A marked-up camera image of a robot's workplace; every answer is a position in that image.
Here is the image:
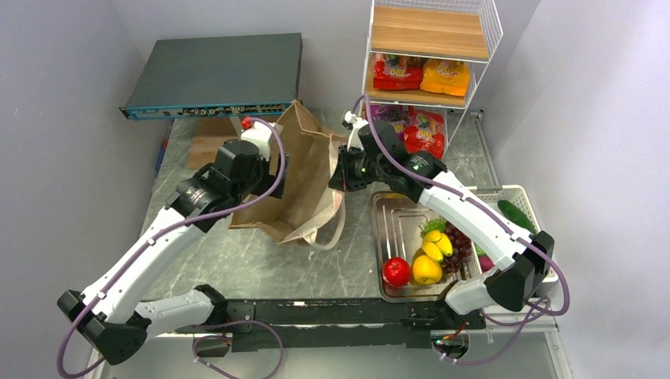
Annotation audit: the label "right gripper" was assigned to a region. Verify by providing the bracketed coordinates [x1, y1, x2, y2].
[329, 144, 388, 193]

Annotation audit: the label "brown burlap grocery bag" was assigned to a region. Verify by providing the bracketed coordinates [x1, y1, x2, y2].
[228, 100, 347, 250]

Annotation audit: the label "red snack bag shelf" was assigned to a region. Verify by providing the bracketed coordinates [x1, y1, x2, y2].
[404, 106, 447, 159]
[372, 53, 423, 91]

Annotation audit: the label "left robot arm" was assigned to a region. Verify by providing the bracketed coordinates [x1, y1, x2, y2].
[57, 139, 289, 366]

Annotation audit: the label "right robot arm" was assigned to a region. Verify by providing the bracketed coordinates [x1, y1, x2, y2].
[329, 117, 554, 328]

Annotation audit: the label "purple snack bag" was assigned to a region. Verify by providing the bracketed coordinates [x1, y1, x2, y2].
[371, 104, 408, 139]

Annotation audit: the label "orange snack bag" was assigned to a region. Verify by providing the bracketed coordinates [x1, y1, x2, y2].
[420, 58, 470, 97]

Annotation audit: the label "stainless steel tray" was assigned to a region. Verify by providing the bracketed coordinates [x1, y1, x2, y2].
[371, 191, 481, 303]

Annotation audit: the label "wooden base board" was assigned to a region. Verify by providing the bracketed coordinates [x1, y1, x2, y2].
[186, 118, 238, 170]

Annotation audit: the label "green leafy vegetable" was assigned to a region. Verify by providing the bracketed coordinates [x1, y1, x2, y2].
[420, 218, 446, 238]

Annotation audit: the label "red apple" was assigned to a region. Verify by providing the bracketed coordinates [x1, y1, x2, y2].
[382, 257, 412, 287]

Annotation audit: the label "yellow banana bunch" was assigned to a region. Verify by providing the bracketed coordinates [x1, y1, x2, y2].
[422, 230, 454, 263]

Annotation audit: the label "yellow lemon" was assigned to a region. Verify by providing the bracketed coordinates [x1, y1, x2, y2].
[412, 255, 442, 285]

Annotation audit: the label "purple grapes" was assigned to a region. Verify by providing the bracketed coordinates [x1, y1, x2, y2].
[441, 222, 472, 274]

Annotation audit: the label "green cucumber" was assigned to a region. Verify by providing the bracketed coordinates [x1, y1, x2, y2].
[497, 200, 538, 235]

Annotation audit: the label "purple eggplant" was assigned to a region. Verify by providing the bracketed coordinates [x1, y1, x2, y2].
[478, 255, 495, 272]

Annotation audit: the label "white plastic basket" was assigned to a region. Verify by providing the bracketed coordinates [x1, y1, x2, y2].
[468, 185, 559, 298]

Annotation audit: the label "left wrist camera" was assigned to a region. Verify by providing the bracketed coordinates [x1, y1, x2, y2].
[240, 116, 283, 161]

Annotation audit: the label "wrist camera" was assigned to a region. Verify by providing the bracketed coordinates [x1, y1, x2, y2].
[343, 111, 369, 151]
[240, 116, 283, 161]

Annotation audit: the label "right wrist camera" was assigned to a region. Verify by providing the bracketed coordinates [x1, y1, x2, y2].
[343, 111, 369, 151]

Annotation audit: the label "grey network switch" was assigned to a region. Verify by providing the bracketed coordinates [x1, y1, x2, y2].
[119, 33, 303, 121]

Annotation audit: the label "white wire shelf rack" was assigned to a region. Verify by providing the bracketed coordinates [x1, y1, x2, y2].
[359, 0, 503, 158]

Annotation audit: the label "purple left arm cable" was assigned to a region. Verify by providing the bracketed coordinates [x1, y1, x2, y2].
[56, 117, 289, 379]

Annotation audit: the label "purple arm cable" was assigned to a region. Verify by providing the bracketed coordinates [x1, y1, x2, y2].
[352, 94, 570, 366]
[56, 117, 289, 379]

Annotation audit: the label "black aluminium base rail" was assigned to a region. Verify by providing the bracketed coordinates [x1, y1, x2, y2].
[83, 298, 556, 379]

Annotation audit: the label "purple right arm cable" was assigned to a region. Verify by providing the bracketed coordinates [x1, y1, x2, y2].
[352, 94, 570, 366]

